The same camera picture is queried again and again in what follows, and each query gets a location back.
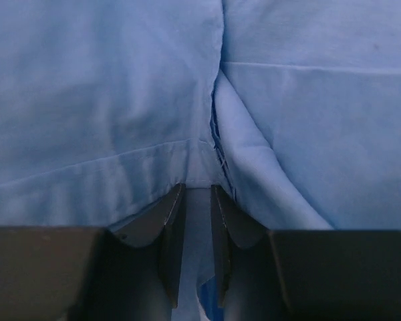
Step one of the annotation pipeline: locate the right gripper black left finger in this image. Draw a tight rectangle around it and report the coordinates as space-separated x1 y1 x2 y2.
0 184 186 320

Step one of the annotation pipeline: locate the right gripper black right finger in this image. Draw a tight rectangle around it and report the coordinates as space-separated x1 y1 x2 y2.
211 185 401 320

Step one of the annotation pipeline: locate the light blue long sleeve shirt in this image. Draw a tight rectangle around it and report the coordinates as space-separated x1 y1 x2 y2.
0 1 401 320

